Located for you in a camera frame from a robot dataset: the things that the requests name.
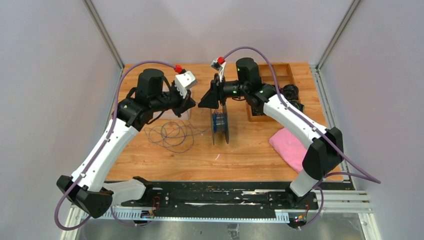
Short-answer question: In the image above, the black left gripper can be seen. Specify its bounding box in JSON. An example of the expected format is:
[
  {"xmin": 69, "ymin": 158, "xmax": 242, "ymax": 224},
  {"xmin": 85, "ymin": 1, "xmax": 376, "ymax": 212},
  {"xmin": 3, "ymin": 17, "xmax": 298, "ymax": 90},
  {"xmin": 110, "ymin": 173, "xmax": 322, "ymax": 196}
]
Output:
[{"xmin": 151, "ymin": 82, "xmax": 197, "ymax": 118}]

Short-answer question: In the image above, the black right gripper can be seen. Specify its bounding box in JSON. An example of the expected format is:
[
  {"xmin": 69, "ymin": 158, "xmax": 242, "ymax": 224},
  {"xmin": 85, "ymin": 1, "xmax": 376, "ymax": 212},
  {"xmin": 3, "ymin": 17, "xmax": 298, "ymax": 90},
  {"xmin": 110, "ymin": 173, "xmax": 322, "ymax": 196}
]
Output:
[{"xmin": 197, "ymin": 74, "xmax": 247, "ymax": 110}]

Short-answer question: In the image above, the dark grey filament spool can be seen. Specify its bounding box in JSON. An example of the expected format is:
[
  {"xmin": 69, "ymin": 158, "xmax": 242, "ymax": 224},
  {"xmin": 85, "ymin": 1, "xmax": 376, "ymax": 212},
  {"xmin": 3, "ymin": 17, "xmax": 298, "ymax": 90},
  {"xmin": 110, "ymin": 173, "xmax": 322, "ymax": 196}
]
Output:
[{"xmin": 209, "ymin": 109, "xmax": 230, "ymax": 145}]

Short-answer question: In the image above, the thin blue cable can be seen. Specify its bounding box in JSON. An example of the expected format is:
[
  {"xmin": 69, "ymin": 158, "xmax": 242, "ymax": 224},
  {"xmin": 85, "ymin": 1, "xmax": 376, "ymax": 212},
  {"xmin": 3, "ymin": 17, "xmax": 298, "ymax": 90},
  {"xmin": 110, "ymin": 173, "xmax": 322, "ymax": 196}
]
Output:
[{"xmin": 143, "ymin": 111, "xmax": 229, "ymax": 154}]

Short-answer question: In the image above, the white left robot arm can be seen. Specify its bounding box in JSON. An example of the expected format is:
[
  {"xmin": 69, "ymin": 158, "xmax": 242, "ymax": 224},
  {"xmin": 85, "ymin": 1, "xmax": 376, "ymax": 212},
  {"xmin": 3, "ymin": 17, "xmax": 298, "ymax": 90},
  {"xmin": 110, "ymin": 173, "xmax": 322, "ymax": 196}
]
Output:
[{"xmin": 56, "ymin": 68, "xmax": 197, "ymax": 219}]

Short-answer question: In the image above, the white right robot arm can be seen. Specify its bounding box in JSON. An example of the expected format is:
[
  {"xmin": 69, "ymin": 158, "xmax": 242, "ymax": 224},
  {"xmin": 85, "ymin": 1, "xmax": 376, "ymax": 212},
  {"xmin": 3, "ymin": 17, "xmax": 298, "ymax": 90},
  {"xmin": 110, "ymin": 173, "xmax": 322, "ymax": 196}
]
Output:
[{"xmin": 198, "ymin": 57, "xmax": 343, "ymax": 209}]

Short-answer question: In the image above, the clear plastic divided tray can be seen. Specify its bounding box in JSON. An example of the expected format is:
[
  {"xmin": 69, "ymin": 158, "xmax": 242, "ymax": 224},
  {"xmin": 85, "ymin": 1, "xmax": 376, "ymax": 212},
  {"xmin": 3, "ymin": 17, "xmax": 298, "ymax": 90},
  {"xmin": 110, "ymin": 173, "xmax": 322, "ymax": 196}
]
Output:
[{"xmin": 159, "ymin": 109, "xmax": 192, "ymax": 121}]

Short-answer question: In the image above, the wooden compartment organizer tray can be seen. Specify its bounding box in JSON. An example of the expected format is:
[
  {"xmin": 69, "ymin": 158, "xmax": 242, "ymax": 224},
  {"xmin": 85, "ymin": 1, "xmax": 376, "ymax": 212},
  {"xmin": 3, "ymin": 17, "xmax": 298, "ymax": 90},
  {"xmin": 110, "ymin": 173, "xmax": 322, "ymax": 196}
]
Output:
[{"xmin": 245, "ymin": 63, "xmax": 296, "ymax": 123}]

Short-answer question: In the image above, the pink cloth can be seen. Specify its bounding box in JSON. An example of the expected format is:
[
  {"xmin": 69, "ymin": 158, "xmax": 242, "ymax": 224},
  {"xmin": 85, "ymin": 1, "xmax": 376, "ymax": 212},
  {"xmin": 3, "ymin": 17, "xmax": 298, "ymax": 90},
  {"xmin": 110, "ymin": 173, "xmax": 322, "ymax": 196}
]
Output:
[{"xmin": 268, "ymin": 128, "xmax": 307, "ymax": 173}]

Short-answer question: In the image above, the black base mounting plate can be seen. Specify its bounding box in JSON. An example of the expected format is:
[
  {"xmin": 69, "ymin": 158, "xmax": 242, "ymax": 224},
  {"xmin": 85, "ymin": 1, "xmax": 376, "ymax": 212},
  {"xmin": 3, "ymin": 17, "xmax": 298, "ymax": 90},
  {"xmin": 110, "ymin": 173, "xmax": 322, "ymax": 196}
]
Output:
[{"xmin": 122, "ymin": 181, "xmax": 319, "ymax": 220}]

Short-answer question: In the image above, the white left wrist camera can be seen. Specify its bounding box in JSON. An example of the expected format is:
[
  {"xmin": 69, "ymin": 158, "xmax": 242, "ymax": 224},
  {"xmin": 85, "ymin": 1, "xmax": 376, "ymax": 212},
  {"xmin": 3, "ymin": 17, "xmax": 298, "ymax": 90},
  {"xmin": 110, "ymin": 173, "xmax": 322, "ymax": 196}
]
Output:
[{"xmin": 174, "ymin": 71, "xmax": 198, "ymax": 98}]

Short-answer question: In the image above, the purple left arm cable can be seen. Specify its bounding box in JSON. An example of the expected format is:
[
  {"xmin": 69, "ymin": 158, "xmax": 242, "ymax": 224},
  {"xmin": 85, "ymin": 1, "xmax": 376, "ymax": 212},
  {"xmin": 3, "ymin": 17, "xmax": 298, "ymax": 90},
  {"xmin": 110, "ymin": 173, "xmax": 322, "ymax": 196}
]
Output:
[{"xmin": 53, "ymin": 60, "xmax": 184, "ymax": 232}]

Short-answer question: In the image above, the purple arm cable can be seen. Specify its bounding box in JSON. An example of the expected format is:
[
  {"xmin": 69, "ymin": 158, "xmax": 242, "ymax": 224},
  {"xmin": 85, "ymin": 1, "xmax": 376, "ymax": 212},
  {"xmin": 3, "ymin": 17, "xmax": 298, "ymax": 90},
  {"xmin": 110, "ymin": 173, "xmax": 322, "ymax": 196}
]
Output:
[
  {"xmin": 53, "ymin": 60, "xmax": 184, "ymax": 232},
  {"xmin": 222, "ymin": 46, "xmax": 382, "ymax": 230}
]

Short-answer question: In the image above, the aluminium corner frame post right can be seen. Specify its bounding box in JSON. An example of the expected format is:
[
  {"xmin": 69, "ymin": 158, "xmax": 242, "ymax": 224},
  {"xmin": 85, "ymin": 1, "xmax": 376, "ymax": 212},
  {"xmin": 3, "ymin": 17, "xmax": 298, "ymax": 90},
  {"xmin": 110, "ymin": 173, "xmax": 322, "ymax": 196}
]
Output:
[{"xmin": 315, "ymin": 0, "xmax": 363, "ymax": 72}]

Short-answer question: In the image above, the aluminium corner frame post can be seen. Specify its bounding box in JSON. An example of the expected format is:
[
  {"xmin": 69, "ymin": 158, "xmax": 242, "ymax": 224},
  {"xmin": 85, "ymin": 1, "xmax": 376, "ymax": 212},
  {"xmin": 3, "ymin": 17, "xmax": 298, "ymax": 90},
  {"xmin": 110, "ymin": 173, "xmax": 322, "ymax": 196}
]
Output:
[
  {"xmin": 82, "ymin": 0, "xmax": 125, "ymax": 70},
  {"xmin": 315, "ymin": 0, "xmax": 363, "ymax": 72}
]

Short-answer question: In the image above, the aluminium corner frame post left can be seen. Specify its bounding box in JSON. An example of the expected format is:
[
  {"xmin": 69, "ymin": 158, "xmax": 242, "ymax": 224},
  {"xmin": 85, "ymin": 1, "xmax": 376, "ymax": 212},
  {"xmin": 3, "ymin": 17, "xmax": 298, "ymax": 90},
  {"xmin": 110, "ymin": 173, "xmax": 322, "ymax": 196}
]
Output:
[{"xmin": 82, "ymin": 0, "xmax": 125, "ymax": 70}]

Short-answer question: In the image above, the aluminium rail frame front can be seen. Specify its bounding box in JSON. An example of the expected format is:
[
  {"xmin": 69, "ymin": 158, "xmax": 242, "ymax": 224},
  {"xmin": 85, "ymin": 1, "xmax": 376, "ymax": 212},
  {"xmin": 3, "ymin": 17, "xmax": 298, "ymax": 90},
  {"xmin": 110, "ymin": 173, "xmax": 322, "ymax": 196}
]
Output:
[{"xmin": 61, "ymin": 181, "xmax": 382, "ymax": 240}]

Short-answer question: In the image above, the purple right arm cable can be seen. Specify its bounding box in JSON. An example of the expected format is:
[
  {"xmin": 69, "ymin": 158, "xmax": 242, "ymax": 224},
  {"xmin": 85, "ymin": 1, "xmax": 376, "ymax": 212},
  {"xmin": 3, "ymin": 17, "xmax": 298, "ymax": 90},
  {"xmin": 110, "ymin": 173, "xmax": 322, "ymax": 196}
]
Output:
[{"xmin": 222, "ymin": 46, "xmax": 382, "ymax": 230}]

